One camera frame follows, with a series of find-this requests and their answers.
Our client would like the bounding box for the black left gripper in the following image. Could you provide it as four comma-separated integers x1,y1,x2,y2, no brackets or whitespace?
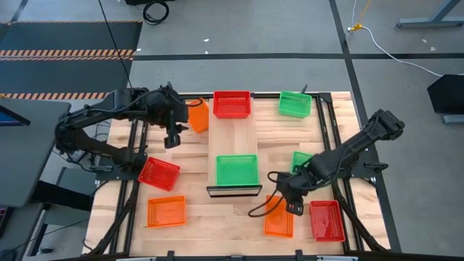
153,82,204,133

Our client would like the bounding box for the orange plastic basket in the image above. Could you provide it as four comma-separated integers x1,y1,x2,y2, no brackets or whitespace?
187,96,210,134
263,194,294,239
146,195,187,229

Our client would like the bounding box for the green plastic basket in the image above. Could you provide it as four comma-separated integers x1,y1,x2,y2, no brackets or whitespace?
289,150,315,175
277,90,312,119
215,154,260,187

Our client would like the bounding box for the red plastic basket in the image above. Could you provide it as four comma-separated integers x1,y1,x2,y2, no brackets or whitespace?
137,156,181,192
309,199,347,243
212,90,252,120

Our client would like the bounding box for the black-framed wooden shelf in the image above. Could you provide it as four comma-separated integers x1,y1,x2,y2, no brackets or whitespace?
206,91,263,199

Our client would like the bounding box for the black hazard-striped floor mat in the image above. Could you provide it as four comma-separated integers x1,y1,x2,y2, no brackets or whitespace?
0,20,144,101

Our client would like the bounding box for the grey desk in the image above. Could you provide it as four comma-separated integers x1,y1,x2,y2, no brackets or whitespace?
0,98,73,208

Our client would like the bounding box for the black angular panel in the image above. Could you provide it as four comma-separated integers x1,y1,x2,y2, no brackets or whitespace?
426,73,464,115

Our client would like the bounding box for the blue-screen desk monitor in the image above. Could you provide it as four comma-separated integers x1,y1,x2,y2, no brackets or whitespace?
0,104,31,128

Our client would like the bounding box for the grey metal stand leg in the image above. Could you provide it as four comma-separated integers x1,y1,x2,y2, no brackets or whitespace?
396,0,464,29

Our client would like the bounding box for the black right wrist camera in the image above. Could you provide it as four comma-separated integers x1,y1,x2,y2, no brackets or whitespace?
286,197,305,217

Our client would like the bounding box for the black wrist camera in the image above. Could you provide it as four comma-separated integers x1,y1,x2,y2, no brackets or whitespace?
164,132,181,150
286,197,305,217

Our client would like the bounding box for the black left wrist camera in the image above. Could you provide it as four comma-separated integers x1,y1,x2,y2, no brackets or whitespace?
164,132,181,150

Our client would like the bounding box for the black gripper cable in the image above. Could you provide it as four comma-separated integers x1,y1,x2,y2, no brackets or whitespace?
247,170,291,219

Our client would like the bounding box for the black aluminium table frame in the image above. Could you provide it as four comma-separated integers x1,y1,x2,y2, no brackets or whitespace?
86,90,403,261

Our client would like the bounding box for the black hanging cable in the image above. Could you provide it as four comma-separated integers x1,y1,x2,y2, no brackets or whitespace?
96,0,134,88

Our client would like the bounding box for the coiled black floor cable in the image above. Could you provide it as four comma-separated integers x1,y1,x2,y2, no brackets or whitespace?
142,0,170,26

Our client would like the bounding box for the white floor cable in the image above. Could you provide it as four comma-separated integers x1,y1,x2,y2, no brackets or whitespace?
347,0,445,78

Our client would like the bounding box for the yellow hanging rope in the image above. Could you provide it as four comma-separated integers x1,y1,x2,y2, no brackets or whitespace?
348,0,373,33

